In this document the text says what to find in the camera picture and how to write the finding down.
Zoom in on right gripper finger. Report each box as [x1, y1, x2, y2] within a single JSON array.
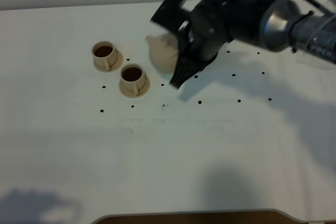
[[170, 50, 213, 89]]

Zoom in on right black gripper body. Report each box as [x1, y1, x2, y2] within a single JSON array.
[[180, 3, 232, 64]]

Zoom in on beige teapot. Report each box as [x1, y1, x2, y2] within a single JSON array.
[[145, 33, 179, 74]]

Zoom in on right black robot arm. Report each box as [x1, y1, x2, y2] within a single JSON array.
[[170, 0, 335, 88]]

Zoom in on near beige teacup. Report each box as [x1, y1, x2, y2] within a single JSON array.
[[121, 64, 146, 96]]

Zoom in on beige teacup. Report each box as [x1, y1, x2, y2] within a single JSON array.
[[92, 41, 118, 72], [121, 64, 146, 96]]

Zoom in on near beige cup saucer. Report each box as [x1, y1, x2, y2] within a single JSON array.
[[119, 75, 150, 98]]

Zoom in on far beige teacup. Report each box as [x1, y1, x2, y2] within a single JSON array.
[[92, 41, 118, 72]]

